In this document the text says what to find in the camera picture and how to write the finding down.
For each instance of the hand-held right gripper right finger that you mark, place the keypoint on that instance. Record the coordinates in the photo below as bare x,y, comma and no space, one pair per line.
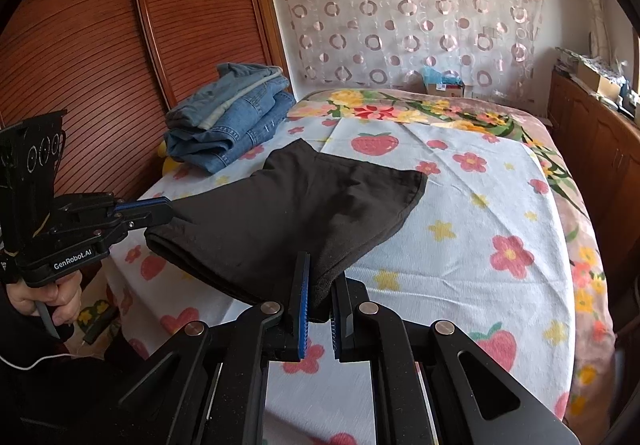
337,325

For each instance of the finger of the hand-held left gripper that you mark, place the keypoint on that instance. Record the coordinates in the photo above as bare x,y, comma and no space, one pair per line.
147,220
137,205

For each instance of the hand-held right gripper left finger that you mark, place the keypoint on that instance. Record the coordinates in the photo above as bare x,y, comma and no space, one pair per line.
301,315

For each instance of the black pants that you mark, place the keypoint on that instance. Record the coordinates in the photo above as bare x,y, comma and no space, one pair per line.
280,225

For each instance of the person's left forearm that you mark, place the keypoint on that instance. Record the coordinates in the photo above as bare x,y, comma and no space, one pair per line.
30,390

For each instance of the person's left hand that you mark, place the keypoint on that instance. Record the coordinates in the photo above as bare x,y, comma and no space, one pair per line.
57,300

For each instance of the yellow cloth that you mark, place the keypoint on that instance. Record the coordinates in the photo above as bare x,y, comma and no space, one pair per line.
165,157

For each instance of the dark blue folded jeans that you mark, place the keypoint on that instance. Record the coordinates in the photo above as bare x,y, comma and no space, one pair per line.
240,140

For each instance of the light blue folded jeans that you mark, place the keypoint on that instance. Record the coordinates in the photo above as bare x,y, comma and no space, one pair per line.
225,95

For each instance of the white flower print sheet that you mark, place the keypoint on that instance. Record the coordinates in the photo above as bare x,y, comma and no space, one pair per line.
475,245

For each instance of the brown wooden wardrobe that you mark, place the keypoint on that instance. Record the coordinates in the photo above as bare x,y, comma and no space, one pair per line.
100,50

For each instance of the cardboard box with label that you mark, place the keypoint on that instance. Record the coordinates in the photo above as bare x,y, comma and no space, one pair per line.
450,89

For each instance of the pink floral blanket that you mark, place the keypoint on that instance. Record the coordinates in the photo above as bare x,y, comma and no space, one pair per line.
580,205

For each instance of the brown wooden cabinet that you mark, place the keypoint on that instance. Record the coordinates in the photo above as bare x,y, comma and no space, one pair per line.
590,160

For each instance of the plain cardboard box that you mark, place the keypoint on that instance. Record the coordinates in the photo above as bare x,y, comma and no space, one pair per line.
597,81

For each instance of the pale window curtain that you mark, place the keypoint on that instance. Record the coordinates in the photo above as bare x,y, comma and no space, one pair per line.
600,10

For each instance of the circle patterned wall cloth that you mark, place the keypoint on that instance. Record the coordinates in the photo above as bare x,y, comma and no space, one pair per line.
410,10

